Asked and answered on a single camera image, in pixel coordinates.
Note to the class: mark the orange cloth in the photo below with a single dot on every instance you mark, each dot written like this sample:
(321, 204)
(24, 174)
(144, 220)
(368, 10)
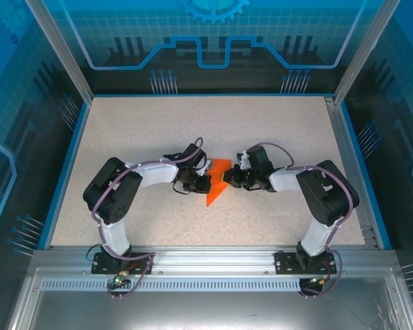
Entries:
(217, 190)

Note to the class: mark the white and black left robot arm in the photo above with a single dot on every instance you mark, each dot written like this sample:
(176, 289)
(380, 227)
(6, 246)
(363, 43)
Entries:
(156, 175)

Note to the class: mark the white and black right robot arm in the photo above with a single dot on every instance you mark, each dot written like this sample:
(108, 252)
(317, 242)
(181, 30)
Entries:
(285, 180)

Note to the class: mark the steel sheet panel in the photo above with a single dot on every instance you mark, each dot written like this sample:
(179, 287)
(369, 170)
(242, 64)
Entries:
(206, 309)

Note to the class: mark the blue table edge strip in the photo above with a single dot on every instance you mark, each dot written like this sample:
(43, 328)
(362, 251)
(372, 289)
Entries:
(354, 137)
(68, 172)

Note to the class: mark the blue printed panel with gear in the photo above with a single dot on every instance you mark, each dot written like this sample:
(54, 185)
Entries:
(206, 20)

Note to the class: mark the wide aluminium frame rail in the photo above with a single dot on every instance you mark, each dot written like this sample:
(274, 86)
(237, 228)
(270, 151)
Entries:
(213, 261)

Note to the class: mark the narrow aluminium frame rail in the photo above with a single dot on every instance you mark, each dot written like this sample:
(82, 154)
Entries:
(341, 130)

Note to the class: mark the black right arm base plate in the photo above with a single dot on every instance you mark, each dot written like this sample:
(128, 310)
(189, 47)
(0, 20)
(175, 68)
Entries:
(285, 263)

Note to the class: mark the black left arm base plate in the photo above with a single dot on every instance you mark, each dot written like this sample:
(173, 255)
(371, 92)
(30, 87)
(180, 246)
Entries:
(105, 264)

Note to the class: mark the aluminium frame post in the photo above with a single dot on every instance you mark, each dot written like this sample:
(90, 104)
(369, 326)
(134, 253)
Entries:
(64, 51)
(364, 51)

